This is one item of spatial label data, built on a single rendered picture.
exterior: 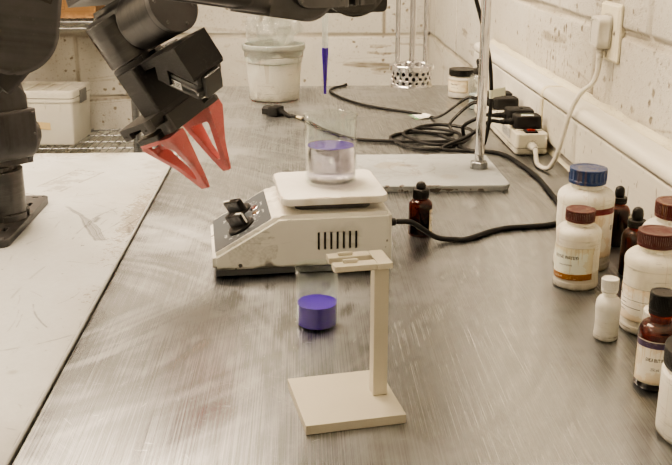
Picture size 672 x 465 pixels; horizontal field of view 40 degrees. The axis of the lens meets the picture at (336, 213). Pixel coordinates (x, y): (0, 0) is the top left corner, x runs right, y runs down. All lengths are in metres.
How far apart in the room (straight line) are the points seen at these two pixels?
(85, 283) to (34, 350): 0.17
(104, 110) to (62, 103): 0.34
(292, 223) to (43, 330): 0.28
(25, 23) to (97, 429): 0.31
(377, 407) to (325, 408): 0.04
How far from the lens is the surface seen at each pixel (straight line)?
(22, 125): 1.22
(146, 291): 1.01
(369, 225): 1.02
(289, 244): 1.02
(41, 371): 0.86
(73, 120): 3.26
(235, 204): 1.08
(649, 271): 0.90
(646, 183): 1.20
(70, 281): 1.06
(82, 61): 3.54
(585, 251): 1.00
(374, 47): 3.46
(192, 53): 0.91
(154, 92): 0.96
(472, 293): 0.99
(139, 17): 0.92
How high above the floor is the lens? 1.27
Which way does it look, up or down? 17 degrees down
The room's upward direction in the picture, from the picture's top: straight up
